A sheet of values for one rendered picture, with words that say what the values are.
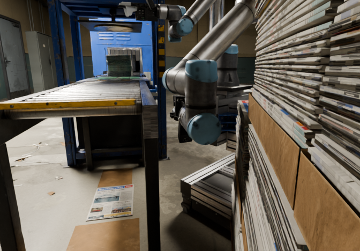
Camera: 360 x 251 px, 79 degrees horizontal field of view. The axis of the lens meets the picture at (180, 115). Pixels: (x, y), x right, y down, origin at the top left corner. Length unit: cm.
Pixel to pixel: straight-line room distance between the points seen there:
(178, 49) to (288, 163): 959
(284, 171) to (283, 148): 2
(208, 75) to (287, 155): 35
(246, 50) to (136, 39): 707
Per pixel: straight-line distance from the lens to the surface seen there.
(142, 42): 442
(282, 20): 25
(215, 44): 66
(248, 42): 1079
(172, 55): 967
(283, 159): 19
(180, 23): 115
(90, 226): 155
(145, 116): 75
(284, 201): 19
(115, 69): 282
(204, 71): 49
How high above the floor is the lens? 93
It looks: 13 degrees down
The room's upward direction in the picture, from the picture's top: straight up
